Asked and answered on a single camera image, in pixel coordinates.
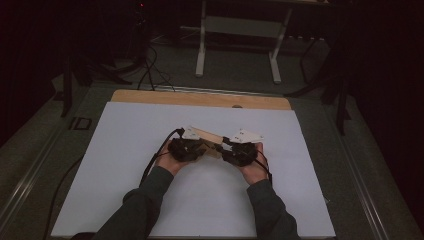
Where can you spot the white metal table frame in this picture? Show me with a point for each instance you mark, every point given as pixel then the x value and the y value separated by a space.
pixel 240 30

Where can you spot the person's left hand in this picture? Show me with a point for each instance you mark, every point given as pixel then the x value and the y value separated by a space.
pixel 166 161

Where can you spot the metal floor rail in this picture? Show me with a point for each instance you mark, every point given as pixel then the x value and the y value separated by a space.
pixel 23 190
pixel 363 193

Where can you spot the person's right hand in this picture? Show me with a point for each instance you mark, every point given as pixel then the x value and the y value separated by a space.
pixel 256 171

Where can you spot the white table mat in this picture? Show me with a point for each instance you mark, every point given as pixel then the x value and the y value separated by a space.
pixel 206 200

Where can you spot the floor outlet box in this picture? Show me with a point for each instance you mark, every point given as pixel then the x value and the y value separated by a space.
pixel 80 123

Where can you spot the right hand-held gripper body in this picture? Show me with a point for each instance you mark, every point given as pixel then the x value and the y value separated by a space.
pixel 243 153

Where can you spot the wooden puzzle frame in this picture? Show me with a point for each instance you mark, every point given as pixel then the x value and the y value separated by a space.
pixel 210 137

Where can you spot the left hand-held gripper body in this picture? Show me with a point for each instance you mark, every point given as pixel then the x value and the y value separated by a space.
pixel 186 150

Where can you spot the black stand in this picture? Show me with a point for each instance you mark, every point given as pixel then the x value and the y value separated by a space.
pixel 333 86

